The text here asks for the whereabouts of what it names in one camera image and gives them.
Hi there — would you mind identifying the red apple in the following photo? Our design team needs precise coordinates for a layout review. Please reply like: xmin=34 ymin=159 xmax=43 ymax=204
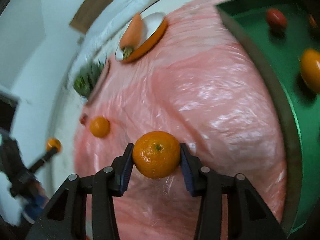
xmin=266 ymin=8 xmax=287 ymax=30

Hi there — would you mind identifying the pink plastic sheet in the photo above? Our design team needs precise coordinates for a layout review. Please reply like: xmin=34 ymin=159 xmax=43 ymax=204
xmin=73 ymin=0 xmax=288 ymax=240

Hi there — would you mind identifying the carrot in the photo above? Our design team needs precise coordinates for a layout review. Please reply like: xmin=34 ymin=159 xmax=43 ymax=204
xmin=119 ymin=13 xmax=144 ymax=60

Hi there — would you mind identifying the white black-rimmed plate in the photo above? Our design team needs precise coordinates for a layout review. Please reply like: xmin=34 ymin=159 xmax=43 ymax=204
xmin=86 ymin=59 xmax=110 ymax=106

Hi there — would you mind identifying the wooden headboard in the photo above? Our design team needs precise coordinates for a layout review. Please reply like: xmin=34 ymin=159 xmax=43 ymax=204
xmin=69 ymin=0 xmax=114 ymax=34

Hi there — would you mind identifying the floral bed sheet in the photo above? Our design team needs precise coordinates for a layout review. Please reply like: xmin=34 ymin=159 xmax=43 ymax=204
xmin=48 ymin=0 xmax=298 ymax=198

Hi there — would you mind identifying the small orange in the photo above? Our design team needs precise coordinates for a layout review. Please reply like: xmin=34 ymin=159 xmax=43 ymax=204
xmin=300 ymin=48 xmax=320 ymax=94
xmin=46 ymin=138 xmax=62 ymax=153

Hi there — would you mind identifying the green metal tray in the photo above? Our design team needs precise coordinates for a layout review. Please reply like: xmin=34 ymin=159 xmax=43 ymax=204
xmin=217 ymin=0 xmax=319 ymax=234

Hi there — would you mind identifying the orange rimmed white plate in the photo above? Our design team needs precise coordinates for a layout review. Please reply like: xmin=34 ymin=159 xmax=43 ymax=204
xmin=115 ymin=12 xmax=168 ymax=63

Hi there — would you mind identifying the white duvet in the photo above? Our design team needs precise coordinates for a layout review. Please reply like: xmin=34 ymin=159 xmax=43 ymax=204
xmin=66 ymin=0 xmax=158 ymax=87

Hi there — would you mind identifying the green leafy vegetable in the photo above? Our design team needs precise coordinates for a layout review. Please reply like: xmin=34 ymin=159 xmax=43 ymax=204
xmin=73 ymin=61 xmax=105 ymax=98

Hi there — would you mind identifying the small red fruit far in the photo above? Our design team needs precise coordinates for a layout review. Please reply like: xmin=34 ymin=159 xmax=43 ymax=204
xmin=79 ymin=113 xmax=88 ymax=126

